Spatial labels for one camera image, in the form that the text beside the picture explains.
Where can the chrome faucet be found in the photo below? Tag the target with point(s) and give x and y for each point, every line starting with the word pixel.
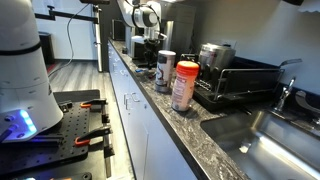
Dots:
pixel 284 95

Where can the black dish rack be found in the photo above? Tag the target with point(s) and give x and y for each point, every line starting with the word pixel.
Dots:
pixel 246 83

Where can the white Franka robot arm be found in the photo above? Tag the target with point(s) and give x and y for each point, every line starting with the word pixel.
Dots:
pixel 23 83

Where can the creamer bottle orange lid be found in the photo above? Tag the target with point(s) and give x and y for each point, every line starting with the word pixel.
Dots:
pixel 183 86

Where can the steel coffee machine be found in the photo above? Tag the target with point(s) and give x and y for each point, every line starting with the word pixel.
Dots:
pixel 180 30

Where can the stainless steel sink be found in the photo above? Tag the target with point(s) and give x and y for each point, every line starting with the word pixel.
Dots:
pixel 266 150

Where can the orange marker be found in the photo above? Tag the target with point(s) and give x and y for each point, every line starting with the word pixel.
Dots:
pixel 151 76

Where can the aluminium frame rail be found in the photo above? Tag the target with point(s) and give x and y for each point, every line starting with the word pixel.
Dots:
pixel 107 150

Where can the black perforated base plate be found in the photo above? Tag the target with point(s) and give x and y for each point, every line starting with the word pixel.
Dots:
pixel 70 133

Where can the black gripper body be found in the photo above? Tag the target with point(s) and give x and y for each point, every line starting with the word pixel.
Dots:
pixel 154 37

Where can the black box appliance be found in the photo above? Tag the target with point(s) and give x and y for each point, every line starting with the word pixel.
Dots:
pixel 118 30

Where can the white sugar canister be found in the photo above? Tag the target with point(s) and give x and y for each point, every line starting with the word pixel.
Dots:
pixel 165 71

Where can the grey counter cabinet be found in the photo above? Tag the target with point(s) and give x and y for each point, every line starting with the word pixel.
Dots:
pixel 160 150

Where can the steel pot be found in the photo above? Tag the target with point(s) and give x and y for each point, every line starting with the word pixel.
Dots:
pixel 215 56

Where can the blue marker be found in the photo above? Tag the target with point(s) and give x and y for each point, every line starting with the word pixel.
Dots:
pixel 139 70

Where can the silver stand pole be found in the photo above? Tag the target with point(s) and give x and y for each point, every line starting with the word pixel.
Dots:
pixel 98 40

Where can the small black object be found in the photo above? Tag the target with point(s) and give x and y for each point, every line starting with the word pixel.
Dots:
pixel 124 50

